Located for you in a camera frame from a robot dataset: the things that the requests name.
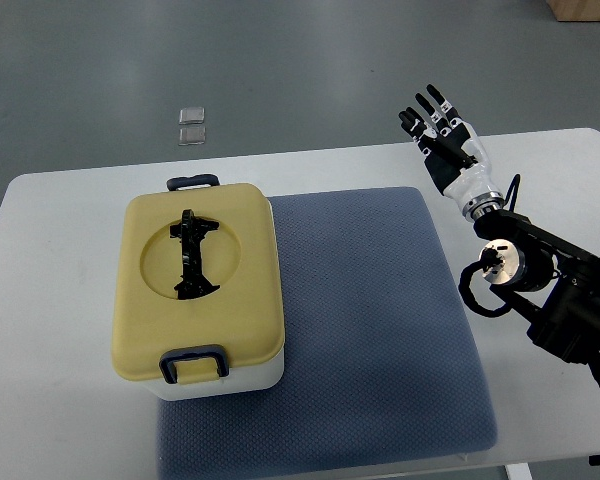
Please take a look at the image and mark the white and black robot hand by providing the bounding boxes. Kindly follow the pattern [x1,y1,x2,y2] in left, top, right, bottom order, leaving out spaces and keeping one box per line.
[399,84,505,222]

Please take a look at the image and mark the yellow storage box lid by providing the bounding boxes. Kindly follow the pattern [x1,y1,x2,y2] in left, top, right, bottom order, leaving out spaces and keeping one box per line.
[111,183,285,387]

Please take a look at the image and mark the black lid handle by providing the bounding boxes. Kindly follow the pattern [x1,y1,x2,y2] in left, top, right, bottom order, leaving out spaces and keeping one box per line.
[169,209,220,300]

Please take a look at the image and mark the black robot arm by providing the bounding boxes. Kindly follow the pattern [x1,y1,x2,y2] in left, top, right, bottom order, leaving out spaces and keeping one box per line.
[458,208,600,388]

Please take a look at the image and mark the cardboard box corner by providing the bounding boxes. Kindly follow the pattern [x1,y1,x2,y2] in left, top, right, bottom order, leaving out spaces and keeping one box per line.
[546,0,600,22]

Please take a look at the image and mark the white storage box base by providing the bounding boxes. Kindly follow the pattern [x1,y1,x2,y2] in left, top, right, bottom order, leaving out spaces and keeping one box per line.
[143,348,284,401]

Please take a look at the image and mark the blue-grey padded mat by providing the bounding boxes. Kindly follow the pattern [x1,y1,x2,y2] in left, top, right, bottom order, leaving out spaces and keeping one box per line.
[157,187,497,479]

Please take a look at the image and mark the rear dark blue latch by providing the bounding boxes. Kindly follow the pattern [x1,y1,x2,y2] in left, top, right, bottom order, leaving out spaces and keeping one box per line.
[166,174,220,191]

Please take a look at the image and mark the dark blue latch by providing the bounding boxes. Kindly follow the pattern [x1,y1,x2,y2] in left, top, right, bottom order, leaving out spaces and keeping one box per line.
[166,174,220,191]
[158,344,230,385]

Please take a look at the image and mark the upper clear floor tile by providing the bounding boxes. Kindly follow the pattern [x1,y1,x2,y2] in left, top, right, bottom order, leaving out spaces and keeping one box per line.
[179,106,205,125]

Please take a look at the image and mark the front dark blue latch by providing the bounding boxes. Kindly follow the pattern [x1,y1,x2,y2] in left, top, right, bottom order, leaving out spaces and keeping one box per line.
[158,344,230,385]

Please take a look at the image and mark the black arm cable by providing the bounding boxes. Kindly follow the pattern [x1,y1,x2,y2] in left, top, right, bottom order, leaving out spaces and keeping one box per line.
[458,173,522,318]

